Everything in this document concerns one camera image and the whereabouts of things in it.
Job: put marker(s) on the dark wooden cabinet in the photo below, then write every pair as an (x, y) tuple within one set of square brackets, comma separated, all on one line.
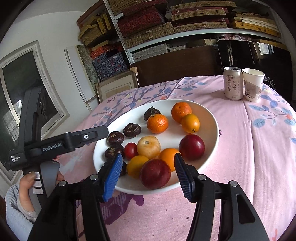
[(191, 62)]

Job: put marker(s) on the large orange mandarin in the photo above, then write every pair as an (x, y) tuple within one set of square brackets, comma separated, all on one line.
[(157, 123)]

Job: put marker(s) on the small red plum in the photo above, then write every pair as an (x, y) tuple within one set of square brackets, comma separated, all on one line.
[(130, 150)]

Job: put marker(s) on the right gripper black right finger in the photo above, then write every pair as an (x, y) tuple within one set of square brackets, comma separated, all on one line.
[(196, 187)]

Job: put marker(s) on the dark window white frame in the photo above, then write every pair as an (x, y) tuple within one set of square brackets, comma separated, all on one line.
[(26, 86)]

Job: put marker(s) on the dark water chestnut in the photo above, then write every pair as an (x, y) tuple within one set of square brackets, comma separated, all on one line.
[(115, 137), (132, 130), (123, 169), (113, 150), (151, 111)]

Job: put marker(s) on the small orange kumquat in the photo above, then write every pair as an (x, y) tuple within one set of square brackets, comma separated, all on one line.
[(135, 165)]

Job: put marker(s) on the grey knitted sleeve forearm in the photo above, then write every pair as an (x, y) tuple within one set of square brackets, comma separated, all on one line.
[(18, 219)]

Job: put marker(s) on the framed picture leaning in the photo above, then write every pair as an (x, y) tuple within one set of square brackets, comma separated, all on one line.
[(124, 81)]

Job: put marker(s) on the yellow peach fruit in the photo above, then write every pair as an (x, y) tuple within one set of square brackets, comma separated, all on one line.
[(149, 146)]

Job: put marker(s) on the person's left hand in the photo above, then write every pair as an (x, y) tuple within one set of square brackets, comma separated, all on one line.
[(26, 182)]

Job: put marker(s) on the white paper cup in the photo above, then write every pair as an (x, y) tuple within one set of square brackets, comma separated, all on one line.
[(253, 83)]

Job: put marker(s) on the small orange mandarin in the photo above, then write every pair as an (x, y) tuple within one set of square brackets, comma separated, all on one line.
[(190, 123)]

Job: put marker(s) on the pink patterned tablecloth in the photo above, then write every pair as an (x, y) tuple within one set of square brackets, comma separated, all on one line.
[(256, 149)]

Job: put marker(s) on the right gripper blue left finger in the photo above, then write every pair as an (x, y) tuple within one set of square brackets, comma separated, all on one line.
[(112, 170)]

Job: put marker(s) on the white metal shelf unit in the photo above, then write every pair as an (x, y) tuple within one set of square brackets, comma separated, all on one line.
[(141, 24)]

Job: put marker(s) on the dark red plum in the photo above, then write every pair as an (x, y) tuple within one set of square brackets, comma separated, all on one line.
[(191, 147)]

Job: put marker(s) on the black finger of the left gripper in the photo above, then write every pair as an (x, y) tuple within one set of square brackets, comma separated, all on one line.
[(87, 136)]

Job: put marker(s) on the pink drink can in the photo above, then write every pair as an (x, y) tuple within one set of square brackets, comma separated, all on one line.
[(233, 83)]

